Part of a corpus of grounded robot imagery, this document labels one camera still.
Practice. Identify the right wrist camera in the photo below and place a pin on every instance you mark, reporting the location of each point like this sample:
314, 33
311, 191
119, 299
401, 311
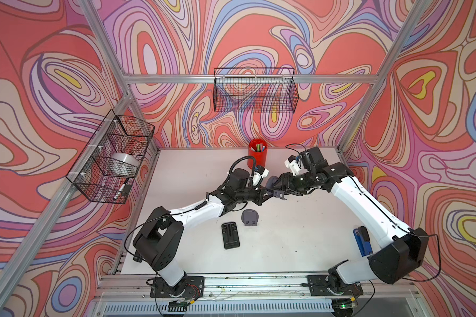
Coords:
294, 164

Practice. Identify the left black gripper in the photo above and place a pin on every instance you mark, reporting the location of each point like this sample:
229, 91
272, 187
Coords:
259, 197

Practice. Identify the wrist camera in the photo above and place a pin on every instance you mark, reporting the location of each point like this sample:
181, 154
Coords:
294, 164
259, 174

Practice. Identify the left wire basket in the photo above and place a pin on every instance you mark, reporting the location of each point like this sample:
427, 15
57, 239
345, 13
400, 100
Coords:
116, 151

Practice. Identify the grey phone stand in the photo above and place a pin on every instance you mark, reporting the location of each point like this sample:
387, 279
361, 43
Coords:
274, 188
250, 218

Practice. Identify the black rectangular phone holder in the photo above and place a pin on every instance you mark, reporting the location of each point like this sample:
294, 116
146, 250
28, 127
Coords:
230, 235

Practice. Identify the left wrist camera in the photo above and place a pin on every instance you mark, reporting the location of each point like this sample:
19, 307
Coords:
259, 174

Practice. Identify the back wire basket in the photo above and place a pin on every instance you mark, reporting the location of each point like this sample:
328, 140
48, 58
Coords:
255, 90

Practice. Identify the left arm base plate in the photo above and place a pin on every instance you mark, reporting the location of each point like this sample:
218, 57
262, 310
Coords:
190, 287

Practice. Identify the silver tape roll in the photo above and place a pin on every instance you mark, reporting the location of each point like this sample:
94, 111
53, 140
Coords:
122, 165

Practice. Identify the wire basket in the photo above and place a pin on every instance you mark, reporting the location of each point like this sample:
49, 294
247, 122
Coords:
255, 90
116, 151

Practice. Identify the black marker in basket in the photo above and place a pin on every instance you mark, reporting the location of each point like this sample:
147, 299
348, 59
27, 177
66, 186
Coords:
124, 189

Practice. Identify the red pen cup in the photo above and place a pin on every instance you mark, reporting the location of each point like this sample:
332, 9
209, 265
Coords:
260, 157

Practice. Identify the black stapler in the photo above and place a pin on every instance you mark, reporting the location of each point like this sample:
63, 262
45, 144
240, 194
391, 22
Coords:
138, 257

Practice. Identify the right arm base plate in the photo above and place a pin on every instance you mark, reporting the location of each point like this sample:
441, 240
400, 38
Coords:
330, 285

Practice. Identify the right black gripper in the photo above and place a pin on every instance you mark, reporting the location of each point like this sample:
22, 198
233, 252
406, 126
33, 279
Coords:
287, 184

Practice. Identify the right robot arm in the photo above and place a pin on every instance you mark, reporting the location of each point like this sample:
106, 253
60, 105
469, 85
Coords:
402, 249

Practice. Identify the blue stapler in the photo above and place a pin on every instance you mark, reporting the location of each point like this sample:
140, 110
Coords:
362, 238

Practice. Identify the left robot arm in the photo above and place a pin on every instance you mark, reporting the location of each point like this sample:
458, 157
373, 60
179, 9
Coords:
156, 240

